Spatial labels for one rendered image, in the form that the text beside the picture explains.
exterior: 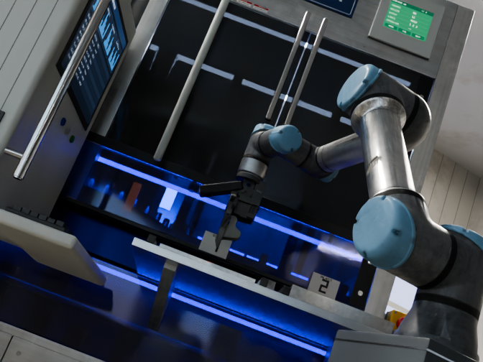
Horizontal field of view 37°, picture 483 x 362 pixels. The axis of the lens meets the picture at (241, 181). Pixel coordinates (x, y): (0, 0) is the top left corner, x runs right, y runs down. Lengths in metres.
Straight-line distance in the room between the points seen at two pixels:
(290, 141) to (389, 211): 0.67
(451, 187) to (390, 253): 4.73
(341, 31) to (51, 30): 1.05
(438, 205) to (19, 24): 4.50
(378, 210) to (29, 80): 0.85
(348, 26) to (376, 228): 1.29
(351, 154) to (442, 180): 4.11
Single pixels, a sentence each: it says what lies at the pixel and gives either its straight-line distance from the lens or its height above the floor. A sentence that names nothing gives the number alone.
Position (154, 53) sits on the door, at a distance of 2.33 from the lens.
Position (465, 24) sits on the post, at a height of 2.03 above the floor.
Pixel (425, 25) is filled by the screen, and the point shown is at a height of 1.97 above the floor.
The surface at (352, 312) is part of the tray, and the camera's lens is 1.76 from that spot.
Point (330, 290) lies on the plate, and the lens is 2.14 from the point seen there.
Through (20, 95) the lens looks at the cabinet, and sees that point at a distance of 1.68.
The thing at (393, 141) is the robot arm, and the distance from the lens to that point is 1.43.
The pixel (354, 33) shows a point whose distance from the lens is 2.44.
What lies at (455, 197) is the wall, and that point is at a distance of 5.95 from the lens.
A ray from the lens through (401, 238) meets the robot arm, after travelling 1.22.
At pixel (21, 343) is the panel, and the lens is 2.11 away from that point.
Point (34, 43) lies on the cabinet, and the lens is 1.73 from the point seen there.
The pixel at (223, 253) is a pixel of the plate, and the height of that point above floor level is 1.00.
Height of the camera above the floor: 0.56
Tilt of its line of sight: 18 degrees up
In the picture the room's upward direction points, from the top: 21 degrees clockwise
